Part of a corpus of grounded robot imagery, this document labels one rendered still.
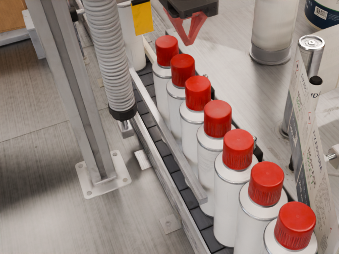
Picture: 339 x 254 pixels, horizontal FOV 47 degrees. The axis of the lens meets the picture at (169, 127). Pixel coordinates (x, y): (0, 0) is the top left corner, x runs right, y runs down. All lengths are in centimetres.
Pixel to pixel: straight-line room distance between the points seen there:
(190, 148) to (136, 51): 33
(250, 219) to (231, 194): 5
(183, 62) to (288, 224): 26
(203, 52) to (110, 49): 51
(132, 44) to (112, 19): 42
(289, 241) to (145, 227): 33
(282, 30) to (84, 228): 52
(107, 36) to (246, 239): 27
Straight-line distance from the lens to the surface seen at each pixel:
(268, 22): 81
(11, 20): 115
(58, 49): 54
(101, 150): 66
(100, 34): 40
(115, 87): 43
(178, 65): 52
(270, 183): 39
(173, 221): 66
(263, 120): 74
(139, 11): 61
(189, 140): 54
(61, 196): 73
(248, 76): 83
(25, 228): 72
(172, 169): 66
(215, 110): 46
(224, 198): 48
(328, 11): 96
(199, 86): 49
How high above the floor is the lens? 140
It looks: 46 degrees down
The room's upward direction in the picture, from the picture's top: 6 degrees counter-clockwise
